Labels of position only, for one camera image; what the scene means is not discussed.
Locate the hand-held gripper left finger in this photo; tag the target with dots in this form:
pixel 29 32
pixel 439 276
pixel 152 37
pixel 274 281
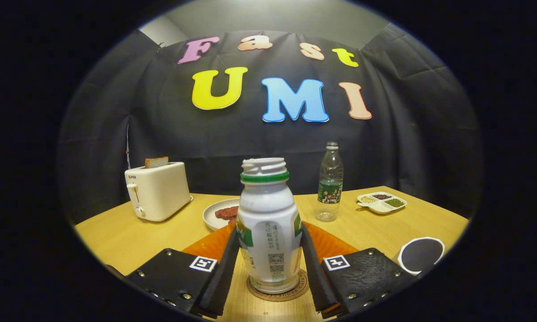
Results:
pixel 221 277

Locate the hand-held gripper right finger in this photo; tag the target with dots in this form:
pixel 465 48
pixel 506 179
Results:
pixel 317 277

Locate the round cork coaster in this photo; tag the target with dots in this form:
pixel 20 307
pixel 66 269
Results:
pixel 261 296

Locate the white juice bottle green label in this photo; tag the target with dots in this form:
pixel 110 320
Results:
pixel 268 214

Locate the clear plastic water bottle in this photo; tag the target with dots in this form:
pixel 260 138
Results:
pixel 330 192

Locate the white round plate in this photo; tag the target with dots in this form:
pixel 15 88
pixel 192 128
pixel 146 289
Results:
pixel 210 214

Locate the red meat pieces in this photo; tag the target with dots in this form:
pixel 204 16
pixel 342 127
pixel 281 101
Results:
pixel 227 213

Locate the wooden table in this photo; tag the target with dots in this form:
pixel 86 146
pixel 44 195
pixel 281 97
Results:
pixel 375 228

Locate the white divided dish with beans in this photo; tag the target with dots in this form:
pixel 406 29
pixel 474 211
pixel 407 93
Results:
pixel 380 206

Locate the cream toaster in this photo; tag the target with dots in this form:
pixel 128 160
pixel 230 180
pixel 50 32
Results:
pixel 161 192

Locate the bread slice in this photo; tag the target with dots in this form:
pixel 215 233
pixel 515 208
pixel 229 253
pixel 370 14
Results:
pixel 156 162

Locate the black backdrop cloth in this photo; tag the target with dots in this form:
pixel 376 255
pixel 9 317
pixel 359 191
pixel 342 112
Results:
pixel 250 138

